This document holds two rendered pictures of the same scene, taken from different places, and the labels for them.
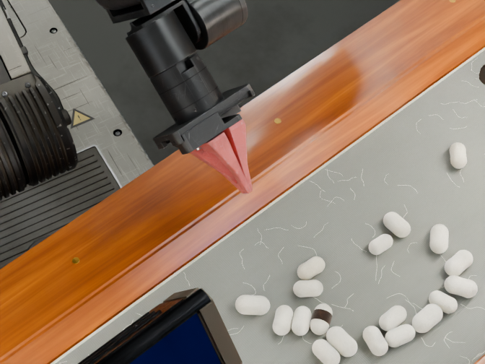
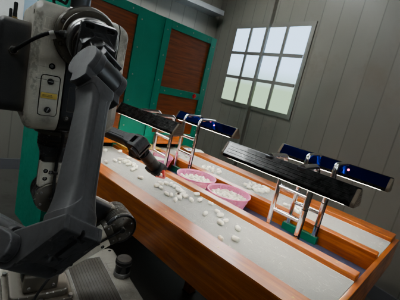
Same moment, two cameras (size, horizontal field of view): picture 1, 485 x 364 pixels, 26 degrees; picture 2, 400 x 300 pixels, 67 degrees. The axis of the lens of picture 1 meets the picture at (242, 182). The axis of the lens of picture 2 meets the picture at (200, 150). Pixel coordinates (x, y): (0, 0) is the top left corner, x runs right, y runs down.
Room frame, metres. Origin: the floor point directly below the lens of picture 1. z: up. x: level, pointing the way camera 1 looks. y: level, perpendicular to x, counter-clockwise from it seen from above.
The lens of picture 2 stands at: (0.69, 1.45, 1.33)
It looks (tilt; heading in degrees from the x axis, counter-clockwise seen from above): 11 degrees down; 262
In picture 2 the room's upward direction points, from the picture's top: 13 degrees clockwise
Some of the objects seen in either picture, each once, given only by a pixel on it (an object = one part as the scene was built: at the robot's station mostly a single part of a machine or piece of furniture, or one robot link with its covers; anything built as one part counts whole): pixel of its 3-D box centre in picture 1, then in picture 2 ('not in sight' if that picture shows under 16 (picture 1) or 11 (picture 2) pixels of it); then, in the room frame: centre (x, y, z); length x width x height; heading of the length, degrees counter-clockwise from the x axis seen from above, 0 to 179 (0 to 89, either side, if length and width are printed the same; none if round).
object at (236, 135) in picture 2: not in sight; (205, 123); (0.38, -0.84, 1.08); 0.62 x 0.08 x 0.07; 131
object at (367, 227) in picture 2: not in sight; (258, 190); (-0.11, -0.69, 0.67); 1.81 x 0.12 x 0.19; 131
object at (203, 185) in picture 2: not in sight; (194, 181); (0.42, -0.45, 0.72); 0.27 x 0.27 x 0.10
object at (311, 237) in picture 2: not in sight; (315, 196); (-0.20, -0.05, 0.90); 0.20 x 0.19 x 0.45; 131
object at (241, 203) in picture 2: not in sight; (227, 199); (0.23, -0.24, 0.72); 0.27 x 0.27 x 0.10
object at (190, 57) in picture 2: not in sight; (130, 72); (1.06, -1.24, 1.31); 1.36 x 0.55 x 0.95; 41
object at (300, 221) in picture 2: not in sight; (281, 205); (0.10, 0.21, 0.90); 0.20 x 0.19 x 0.45; 131
